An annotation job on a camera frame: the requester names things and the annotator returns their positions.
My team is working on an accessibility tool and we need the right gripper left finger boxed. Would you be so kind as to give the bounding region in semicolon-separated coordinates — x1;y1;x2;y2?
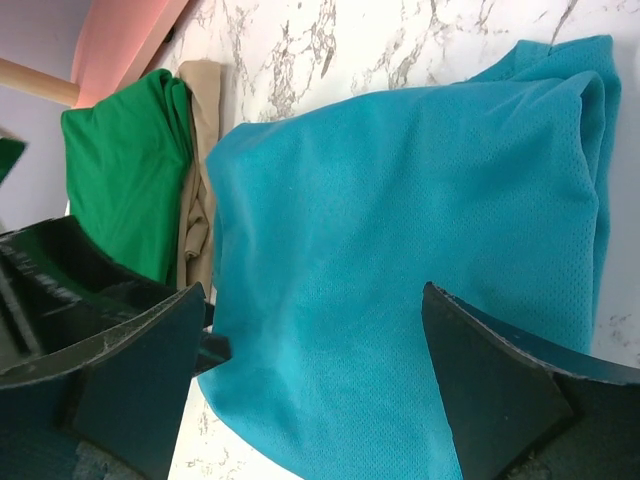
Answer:
1;286;206;479

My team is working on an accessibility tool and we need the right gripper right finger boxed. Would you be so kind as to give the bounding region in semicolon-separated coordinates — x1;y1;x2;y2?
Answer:
422;283;639;479

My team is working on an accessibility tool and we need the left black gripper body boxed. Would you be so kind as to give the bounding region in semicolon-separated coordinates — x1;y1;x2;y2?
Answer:
1;216;232;375

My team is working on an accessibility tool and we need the green t shirt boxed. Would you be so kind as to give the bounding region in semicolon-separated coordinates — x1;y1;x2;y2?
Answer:
60;69;194;286

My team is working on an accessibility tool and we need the teal t shirt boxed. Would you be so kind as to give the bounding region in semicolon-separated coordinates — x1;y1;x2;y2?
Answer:
199;35;621;479

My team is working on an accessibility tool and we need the pink three-tier wooden shelf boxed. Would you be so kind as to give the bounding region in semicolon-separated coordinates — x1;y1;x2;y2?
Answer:
1;0;188;108

